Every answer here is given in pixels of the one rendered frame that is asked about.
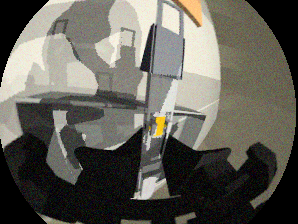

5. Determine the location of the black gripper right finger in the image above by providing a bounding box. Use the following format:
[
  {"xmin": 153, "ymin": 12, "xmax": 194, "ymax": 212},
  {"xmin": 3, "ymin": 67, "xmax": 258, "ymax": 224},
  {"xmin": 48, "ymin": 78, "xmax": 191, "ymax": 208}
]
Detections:
[{"xmin": 160, "ymin": 132, "xmax": 231, "ymax": 197}]

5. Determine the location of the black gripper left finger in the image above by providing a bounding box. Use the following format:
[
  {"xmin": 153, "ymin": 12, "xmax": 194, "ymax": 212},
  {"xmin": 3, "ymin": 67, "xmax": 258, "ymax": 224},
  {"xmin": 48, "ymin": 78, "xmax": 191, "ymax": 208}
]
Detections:
[{"xmin": 74, "ymin": 127, "xmax": 144, "ymax": 198}]

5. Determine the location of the wooden board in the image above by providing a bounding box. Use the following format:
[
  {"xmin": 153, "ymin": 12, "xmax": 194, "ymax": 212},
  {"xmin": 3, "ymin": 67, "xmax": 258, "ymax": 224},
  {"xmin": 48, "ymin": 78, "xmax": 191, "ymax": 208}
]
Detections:
[{"xmin": 172, "ymin": 0, "xmax": 202, "ymax": 27}]

